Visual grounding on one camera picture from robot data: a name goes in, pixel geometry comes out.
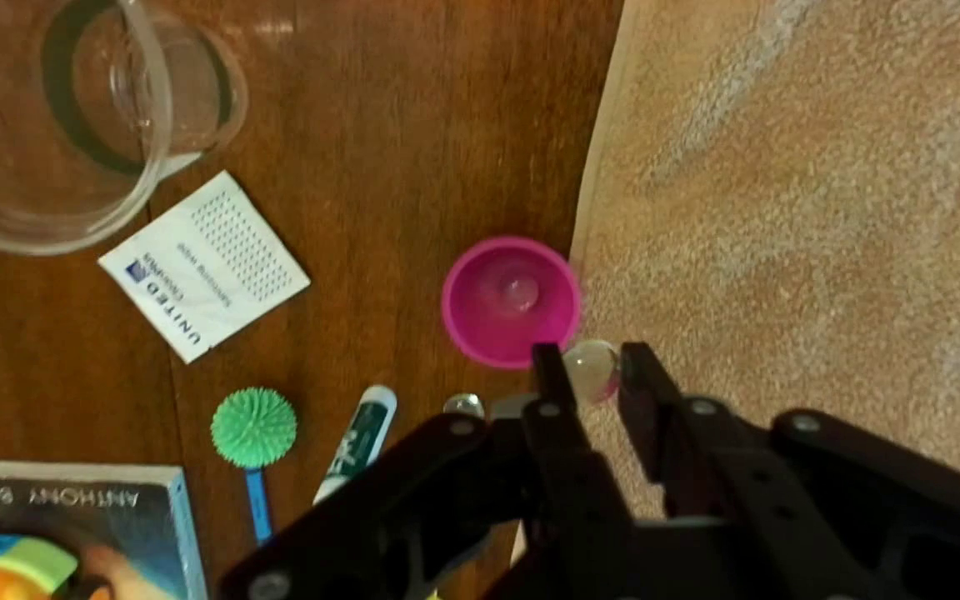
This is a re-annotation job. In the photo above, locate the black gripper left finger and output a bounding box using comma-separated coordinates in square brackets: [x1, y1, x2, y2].
[216, 338, 632, 600]

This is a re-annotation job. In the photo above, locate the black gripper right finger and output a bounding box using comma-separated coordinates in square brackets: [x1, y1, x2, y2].
[617, 338, 960, 600]

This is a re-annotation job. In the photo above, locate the clear glass pebble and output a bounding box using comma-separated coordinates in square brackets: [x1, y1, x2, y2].
[441, 390, 489, 420]
[496, 272, 542, 314]
[562, 336, 624, 406]

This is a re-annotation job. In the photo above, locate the small pink bowl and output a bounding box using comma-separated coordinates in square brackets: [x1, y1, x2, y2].
[441, 234, 587, 368]

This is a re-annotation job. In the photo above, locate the green-capped white marker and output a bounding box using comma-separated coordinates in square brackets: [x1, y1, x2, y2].
[311, 382, 401, 506]

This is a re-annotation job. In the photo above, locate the blue crayon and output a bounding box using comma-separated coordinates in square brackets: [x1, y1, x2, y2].
[241, 462, 281, 546]

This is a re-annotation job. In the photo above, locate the green spiky ball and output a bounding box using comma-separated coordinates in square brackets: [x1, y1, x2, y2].
[206, 382, 300, 468]

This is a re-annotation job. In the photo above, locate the plain tan towel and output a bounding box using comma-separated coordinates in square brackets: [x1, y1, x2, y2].
[566, 0, 960, 525]

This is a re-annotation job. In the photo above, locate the Anthony Browne picture book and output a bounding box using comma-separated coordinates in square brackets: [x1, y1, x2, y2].
[0, 460, 211, 600]

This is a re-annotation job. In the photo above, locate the white wipe packet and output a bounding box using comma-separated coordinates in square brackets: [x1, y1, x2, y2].
[98, 167, 312, 367]

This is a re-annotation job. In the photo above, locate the orange tiger toy car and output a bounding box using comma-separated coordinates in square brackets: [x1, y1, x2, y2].
[0, 531, 82, 600]

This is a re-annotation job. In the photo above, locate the clear glass measuring cup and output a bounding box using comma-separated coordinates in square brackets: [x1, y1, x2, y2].
[0, 0, 255, 260]

